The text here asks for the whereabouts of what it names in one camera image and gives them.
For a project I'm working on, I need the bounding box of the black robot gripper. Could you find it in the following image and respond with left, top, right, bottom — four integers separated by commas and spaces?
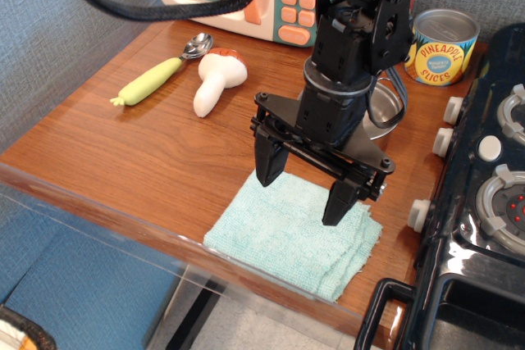
251, 59, 396, 226

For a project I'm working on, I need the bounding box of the silver metal pot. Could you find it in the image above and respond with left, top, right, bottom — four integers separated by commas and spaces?
363, 77, 403, 151

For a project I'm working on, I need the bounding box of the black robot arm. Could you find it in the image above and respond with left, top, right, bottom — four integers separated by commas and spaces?
252, 0, 415, 226

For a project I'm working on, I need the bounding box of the white stove knob lower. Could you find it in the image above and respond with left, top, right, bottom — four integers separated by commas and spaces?
408, 199, 431, 233

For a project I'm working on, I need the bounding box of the white stove knob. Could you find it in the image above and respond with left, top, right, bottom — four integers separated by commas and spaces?
432, 128, 454, 158
443, 96, 463, 125
408, 199, 431, 233

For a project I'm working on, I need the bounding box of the black edged basket corner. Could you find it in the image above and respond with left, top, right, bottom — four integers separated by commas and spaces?
1, 305, 57, 350

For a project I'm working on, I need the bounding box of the light teal folded cloth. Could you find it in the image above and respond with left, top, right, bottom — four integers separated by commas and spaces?
203, 173, 382, 302

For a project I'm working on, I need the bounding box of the white plush mushroom toy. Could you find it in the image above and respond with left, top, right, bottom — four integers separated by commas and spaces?
193, 48, 248, 118

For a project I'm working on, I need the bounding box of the white stove knob middle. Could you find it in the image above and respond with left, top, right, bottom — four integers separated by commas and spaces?
432, 128, 454, 158

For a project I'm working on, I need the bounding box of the white stove knob upper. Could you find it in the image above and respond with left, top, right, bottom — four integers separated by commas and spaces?
443, 96, 463, 125

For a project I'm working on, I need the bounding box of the pineapple slices can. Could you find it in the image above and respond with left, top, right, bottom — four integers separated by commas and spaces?
404, 9, 480, 87

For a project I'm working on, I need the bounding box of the black toy stove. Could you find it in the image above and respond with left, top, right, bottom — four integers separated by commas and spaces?
354, 23, 524, 349

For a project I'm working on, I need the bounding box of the clear acrylic table guard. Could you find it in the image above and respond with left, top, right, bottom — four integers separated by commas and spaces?
0, 163, 366, 350

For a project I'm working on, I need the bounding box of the green handled metal spoon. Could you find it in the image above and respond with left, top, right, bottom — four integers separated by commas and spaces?
110, 33, 213, 107

